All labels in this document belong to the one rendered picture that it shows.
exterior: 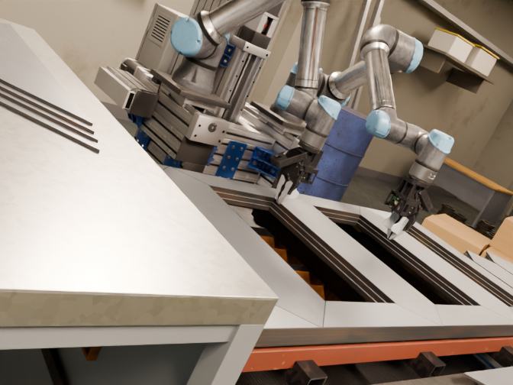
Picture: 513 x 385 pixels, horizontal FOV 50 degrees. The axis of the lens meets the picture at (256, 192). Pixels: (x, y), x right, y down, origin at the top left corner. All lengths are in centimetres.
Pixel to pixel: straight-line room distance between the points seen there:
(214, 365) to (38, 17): 437
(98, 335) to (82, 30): 454
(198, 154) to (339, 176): 326
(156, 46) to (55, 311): 194
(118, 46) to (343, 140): 216
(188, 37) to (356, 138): 339
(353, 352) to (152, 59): 157
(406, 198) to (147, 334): 120
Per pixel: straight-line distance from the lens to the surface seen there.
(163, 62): 236
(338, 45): 675
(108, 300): 56
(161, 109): 199
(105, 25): 510
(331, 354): 121
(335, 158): 499
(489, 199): 805
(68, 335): 58
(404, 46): 200
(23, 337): 56
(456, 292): 187
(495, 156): 1052
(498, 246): 538
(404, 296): 153
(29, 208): 66
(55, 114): 97
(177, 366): 85
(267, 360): 109
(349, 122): 494
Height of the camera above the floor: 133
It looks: 16 degrees down
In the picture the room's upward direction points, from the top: 25 degrees clockwise
